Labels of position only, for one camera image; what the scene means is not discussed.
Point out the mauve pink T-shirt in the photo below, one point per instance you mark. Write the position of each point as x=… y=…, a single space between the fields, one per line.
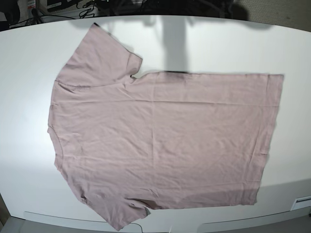
x=167 y=140

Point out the black cable bundle background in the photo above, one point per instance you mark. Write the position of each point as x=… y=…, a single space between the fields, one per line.
x=88 y=8

